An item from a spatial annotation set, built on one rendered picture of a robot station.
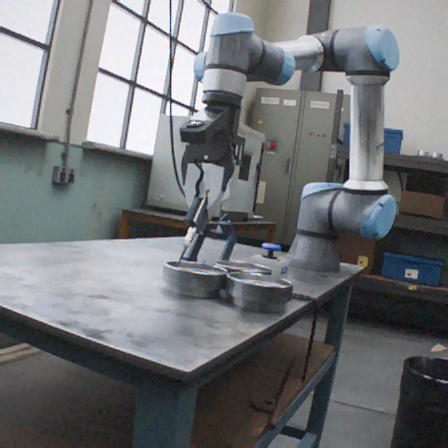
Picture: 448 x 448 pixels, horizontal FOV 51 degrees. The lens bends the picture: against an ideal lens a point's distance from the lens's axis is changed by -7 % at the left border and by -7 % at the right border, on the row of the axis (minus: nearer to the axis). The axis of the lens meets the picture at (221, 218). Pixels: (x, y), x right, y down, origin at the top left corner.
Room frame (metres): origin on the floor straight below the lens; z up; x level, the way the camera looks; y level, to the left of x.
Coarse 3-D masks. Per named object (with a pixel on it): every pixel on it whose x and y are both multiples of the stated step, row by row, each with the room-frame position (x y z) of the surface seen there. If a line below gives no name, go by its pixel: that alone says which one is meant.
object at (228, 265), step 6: (216, 264) 0.88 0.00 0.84; (222, 264) 0.93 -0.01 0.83; (228, 264) 0.94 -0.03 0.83; (234, 264) 0.94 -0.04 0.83; (240, 264) 0.95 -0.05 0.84; (246, 264) 0.95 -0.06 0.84; (252, 264) 0.94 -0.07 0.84; (228, 270) 0.85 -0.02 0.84; (234, 270) 0.85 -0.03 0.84; (240, 270) 0.85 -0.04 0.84; (246, 270) 0.85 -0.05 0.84; (252, 270) 0.93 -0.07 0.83; (258, 270) 0.93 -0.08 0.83; (264, 270) 0.92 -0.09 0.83; (270, 270) 0.89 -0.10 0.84
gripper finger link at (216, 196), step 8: (216, 168) 0.84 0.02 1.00; (224, 168) 0.84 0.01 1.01; (216, 176) 0.84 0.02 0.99; (216, 184) 0.84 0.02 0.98; (216, 192) 0.84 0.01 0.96; (224, 192) 0.84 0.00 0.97; (208, 200) 0.84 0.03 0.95; (216, 200) 0.84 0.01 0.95; (224, 200) 0.87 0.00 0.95; (208, 208) 0.84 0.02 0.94; (216, 208) 0.85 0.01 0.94; (208, 216) 0.85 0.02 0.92
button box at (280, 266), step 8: (256, 256) 1.04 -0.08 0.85; (264, 256) 1.03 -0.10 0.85; (272, 256) 1.03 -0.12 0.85; (256, 264) 1.02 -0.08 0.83; (264, 264) 1.01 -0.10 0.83; (272, 264) 1.00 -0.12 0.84; (280, 264) 1.00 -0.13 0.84; (288, 264) 1.05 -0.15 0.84; (272, 272) 1.00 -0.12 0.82; (280, 272) 1.00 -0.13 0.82
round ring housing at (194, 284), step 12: (168, 264) 0.82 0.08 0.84; (180, 264) 0.85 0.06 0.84; (192, 264) 0.85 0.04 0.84; (204, 264) 0.85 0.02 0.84; (168, 276) 0.77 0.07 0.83; (180, 276) 0.76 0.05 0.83; (192, 276) 0.75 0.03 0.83; (204, 276) 0.76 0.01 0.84; (216, 276) 0.77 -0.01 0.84; (168, 288) 0.78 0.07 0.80; (180, 288) 0.76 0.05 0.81; (192, 288) 0.76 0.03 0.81; (204, 288) 0.76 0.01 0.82; (216, 288) 0.77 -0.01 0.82
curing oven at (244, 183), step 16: (160, 128) 3.32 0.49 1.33; (176, 128) 3.27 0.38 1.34; (240, 128) 3.14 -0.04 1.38; (160, 144) 3.31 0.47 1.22; (176, 144) 3.26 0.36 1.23; (256, 144) 3.43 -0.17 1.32; (160, 160) 3.30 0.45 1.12; (176, 160) 3.26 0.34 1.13; (256, 160) 3.47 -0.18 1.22; (160, 176) 3.30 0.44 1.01; (208, 176) 3.16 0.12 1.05; (240, 176) 3.28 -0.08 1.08; (256, 176) 3.51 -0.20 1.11; (160, 192) 3.29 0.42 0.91; (176, 192) 3.24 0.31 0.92; (240, 192) 3.28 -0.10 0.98; (256, 192) 3.63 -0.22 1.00; (176, 208) 3.23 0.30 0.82; (224, 208) 3.11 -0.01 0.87; (240, 208) 3.32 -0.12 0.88
